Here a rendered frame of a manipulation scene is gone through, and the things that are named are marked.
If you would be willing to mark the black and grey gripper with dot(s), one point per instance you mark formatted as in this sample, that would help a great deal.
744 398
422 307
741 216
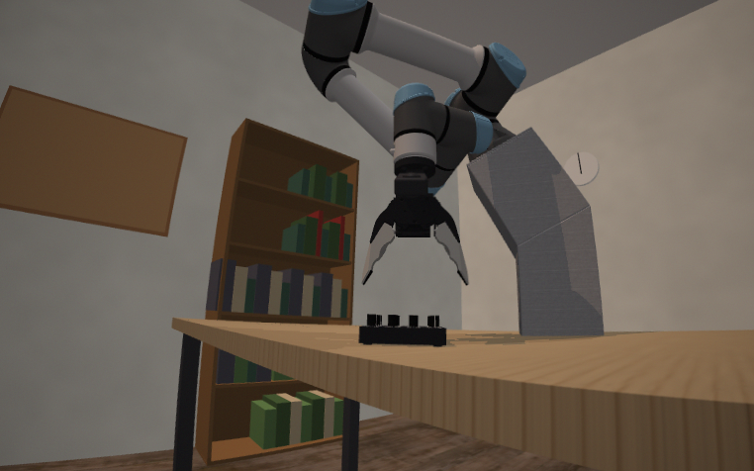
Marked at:
413 218

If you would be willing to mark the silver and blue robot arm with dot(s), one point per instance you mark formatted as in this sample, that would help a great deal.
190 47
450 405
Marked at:
335 28

